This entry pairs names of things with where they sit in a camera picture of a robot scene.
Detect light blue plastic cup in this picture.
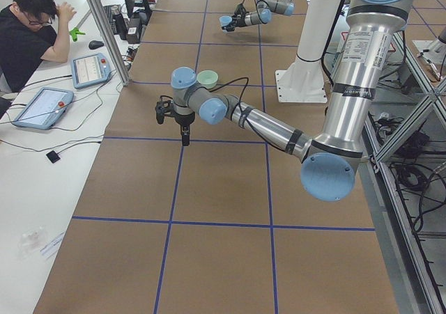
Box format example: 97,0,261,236
219,15,233,33

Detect mint green bowl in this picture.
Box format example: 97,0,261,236
197,70,219,91

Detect black water bottle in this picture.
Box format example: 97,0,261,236
114,13,128,41

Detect black box with label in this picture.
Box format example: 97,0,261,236
126,18,142,44

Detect far blue teach pendant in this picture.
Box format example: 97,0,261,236
70,53,111,89

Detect blue teach pendant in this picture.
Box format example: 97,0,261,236
70,53,111,89
12,87,74,130

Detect black computer mouse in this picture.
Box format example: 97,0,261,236
89,40,105,50

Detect small black square device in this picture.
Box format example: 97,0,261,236
46,150,61,164

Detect near blue teach pendant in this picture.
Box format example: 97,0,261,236
12,87,74,130

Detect green plastic clamp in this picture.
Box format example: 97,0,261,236
69,27,85,42

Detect person in black shirt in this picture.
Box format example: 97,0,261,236
0,0,77,110

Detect clear plastic bag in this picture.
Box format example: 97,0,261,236
18,226,47,259

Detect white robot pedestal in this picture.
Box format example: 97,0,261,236
275,0,344,104

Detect aluminium frame post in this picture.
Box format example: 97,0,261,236
86,0,130,86

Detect aluminium frame rack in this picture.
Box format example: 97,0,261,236
363,25,445,313

